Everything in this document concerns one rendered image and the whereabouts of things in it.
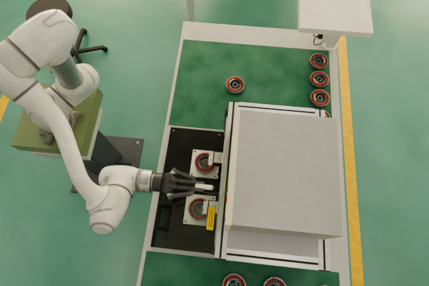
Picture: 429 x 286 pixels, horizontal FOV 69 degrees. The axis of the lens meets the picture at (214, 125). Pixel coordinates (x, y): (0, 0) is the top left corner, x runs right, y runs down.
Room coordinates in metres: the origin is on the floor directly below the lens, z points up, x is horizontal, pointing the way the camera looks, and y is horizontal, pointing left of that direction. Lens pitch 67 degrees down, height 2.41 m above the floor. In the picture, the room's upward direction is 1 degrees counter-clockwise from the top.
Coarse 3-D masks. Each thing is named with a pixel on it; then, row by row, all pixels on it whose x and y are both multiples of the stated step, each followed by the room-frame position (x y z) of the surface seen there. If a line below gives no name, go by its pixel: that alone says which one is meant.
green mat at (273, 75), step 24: (192, 48) 1.24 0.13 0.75; (216, 48) 1.24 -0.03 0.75; (240, 48) 1.23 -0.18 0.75; (264, 48) 1.23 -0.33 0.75; (288, 48) 1.23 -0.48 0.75; (192, 72) 1.06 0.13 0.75; (216, 72) 1.06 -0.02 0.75; (240, 72) 1.05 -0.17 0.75; (264, 72) 1.05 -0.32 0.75; (288, 72) 1.05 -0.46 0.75; (312, 72) 1.04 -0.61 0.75; (192, 96) 0.89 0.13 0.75; (216, 96) 0.89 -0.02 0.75; (240, 96) 0.88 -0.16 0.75; (264, 96) 0.88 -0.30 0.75; (288, 96) 0.88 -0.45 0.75; (192, 120) 0.74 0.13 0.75; (216, 120) 0.73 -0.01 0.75
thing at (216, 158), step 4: (216, 152) 0.48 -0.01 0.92; (220, 152) 0.48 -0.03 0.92; (212, 156) 0.47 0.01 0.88; (216, 156) 0.46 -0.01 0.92; (220, 156) 0.46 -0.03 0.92; (212, 160) 0.45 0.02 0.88; (216, 160) 0.44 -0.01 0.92; (220, 160) 0.44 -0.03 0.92; (208, 164) 0.43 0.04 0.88; (212, 164) 0.43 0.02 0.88; (216, 164) 0.42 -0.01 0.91; (220, 164) 0.42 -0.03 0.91
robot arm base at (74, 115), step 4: (72, 112) 0.75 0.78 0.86; (76, 112) 0.75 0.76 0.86; (72, 116) 0.72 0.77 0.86; (76, 116) 0.73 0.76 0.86; (72, 120) 0.70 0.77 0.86; (76, 120) 0.71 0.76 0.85; (72, 124) 0.68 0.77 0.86; (40, 128) 0.66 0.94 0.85; (72, 128) 0.66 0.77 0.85; (40, 132) 0.64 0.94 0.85; (44, 132) 0.64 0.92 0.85; (48, 132) 0.62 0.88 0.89; (48, 136) 0.61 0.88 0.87; (52, 136) 0.61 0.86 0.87; (48, 140) 0.58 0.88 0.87; (52, 140) 0.59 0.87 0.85; (48, 144) 0.57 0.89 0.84
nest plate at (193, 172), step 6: (198, 150) 0.54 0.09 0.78; (192, 156) 0.50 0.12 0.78; (192, 162) 0.47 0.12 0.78; (192, 168) 0.44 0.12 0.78; (216, 168) 0.44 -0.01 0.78; (192, 174) 0.41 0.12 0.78; (198, 174) 0.41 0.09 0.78; (204, 174) 0.40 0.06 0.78; (210, 174) 0.40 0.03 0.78; (216, 174) 0.40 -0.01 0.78
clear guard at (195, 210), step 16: (176, 192) 0.26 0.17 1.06; (208, 192) 0.26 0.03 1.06; (176, 208) 0.19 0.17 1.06; (192, 208) 0.19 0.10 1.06; (160, 224) 0.13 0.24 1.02; (176, 224) 0.13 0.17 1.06; (192, 224) 0.13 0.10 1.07; (160, 240) 0.07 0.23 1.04; (176, 240) 0.07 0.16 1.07; (192, 240) 0.06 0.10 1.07; (208, 240) 0.06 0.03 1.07
